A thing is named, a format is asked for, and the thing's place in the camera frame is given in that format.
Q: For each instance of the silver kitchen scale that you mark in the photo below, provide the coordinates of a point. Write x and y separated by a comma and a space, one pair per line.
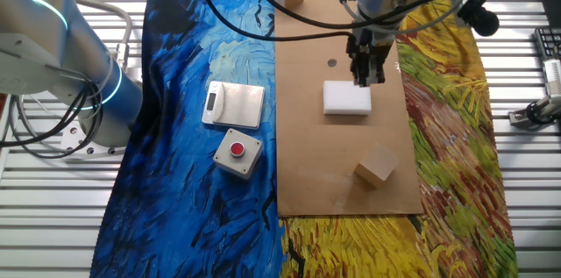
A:
239, 104

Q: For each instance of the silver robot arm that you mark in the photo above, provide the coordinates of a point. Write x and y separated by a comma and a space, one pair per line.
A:
44, 50

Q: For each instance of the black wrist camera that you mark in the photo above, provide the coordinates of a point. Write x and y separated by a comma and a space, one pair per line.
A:
352, 45

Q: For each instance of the black keyboard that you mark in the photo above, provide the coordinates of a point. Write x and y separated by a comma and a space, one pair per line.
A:
548, 43

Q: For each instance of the white sponge block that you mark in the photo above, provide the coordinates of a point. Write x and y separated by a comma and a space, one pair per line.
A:
346, 100

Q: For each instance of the metal clamp bracket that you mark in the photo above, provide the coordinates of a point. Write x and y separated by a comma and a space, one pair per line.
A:
532, 113

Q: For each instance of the grey box red button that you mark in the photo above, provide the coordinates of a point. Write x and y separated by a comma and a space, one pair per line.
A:
236, 153

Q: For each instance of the brown cardboard sheet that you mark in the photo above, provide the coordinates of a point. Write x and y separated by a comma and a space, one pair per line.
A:
315, 151

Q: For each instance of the painted pattern tablecloth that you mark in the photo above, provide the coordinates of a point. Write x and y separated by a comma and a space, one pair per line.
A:
188, 203

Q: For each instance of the white ribbed device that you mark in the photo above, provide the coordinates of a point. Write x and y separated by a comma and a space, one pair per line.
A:
553, 76

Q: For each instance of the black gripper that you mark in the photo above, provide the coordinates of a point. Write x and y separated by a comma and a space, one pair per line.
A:
376, 43

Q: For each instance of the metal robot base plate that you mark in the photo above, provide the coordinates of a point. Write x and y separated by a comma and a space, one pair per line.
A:
74, 137

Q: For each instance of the dark flat panel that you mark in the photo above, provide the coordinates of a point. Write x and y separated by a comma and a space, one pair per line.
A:
553, 10

